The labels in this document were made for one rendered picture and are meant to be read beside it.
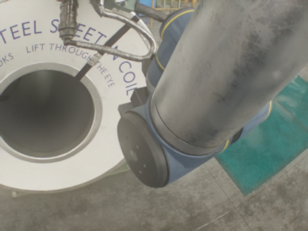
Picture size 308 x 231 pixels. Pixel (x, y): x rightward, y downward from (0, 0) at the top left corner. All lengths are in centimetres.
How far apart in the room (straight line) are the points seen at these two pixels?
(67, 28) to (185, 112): 49
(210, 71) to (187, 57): 2
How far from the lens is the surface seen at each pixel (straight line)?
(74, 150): 118
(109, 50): 64
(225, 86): 16
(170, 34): 44
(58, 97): 156
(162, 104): 22
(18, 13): 82
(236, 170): 191
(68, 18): 64
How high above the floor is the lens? 141
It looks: 40 degrees down
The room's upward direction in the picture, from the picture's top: 6 degrees clockwise
